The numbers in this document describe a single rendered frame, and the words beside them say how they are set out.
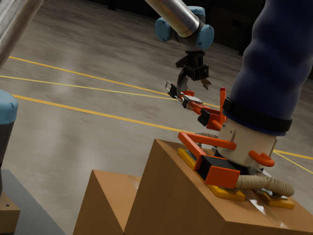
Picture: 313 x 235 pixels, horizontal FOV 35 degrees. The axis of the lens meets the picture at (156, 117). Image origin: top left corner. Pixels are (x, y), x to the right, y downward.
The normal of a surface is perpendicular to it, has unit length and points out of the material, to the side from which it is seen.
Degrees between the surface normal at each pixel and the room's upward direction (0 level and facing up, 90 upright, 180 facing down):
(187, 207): 90
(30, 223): 0
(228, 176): 90
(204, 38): 89
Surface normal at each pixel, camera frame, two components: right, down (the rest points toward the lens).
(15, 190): 0.30, -0.92
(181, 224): -0.90, -0.19
